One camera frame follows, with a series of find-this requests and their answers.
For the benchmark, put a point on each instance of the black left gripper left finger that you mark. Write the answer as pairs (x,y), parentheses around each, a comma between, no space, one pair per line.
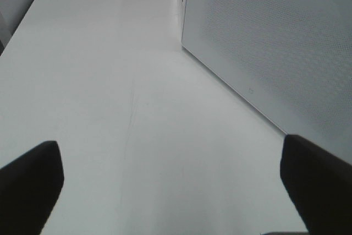
(30,187)

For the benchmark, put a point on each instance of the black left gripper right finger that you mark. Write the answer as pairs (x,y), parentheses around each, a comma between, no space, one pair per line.
(319,185)

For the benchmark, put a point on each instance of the white microwave door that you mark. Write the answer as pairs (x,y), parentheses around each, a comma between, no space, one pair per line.
(290,59)

